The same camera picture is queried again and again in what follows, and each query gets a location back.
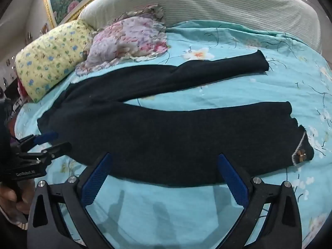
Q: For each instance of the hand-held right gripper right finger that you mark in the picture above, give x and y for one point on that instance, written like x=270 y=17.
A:
x=233 y=181

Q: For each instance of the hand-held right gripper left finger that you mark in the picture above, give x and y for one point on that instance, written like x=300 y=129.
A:
x=94 y=181

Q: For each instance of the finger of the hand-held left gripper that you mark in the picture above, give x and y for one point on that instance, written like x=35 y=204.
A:
x=58 y=149
x=45 y=137

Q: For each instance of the black pants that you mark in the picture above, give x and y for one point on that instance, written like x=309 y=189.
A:
x=181 y=140

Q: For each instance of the person's left hand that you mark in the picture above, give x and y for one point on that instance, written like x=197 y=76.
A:
x=9 y=194

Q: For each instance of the yellow patterned pillow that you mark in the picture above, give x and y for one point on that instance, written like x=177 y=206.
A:
x=49 y=59

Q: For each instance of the teal floral bed sheet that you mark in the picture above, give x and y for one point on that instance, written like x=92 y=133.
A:
x=233 y=88

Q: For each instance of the pink floral pillow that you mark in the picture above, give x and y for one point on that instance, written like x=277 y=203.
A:
x=124 y=39

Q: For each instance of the white padded headboard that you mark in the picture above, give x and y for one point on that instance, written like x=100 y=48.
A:
x=220 y=2

